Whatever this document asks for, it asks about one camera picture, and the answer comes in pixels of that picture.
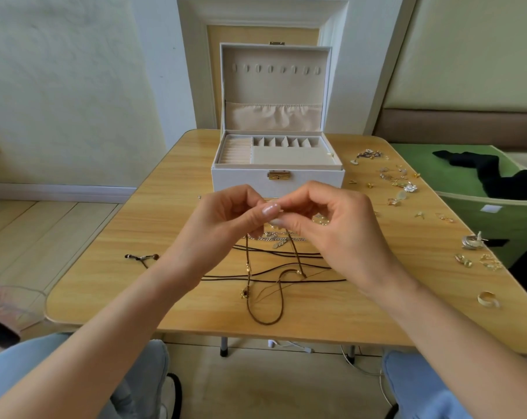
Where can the person's left hand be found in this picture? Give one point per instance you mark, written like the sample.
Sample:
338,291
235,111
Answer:
215,231

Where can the person's right hand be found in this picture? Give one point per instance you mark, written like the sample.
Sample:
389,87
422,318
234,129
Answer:
351,235

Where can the small earrings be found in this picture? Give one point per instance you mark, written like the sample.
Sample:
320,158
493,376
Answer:
368,154

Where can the white jewelry box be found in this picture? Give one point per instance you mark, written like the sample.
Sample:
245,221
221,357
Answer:
277,83

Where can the person's left forearm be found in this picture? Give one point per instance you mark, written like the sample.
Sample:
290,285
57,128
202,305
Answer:
80,353

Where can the person's right forearm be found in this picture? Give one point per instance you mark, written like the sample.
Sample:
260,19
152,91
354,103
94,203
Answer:
464,353

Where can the black cloth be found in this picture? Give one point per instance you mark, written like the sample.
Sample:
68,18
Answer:
504,180

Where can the black object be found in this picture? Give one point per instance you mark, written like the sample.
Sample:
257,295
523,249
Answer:
0,331

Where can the beige padded wall panel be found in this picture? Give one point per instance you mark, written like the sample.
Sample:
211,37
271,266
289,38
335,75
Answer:
469,61

